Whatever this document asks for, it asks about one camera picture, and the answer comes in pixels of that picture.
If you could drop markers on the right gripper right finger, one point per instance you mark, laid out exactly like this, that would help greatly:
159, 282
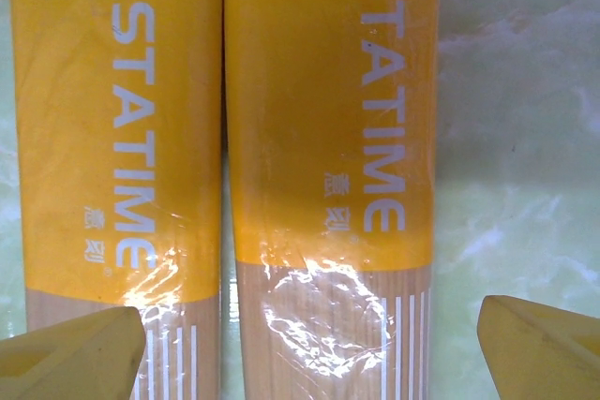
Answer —
548, 358

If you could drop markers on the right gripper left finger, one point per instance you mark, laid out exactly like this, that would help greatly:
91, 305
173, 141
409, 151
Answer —
65, 362

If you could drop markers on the yellow Pastatime spaghetti bag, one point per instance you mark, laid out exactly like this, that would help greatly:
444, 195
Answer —
70, 91
290, 91

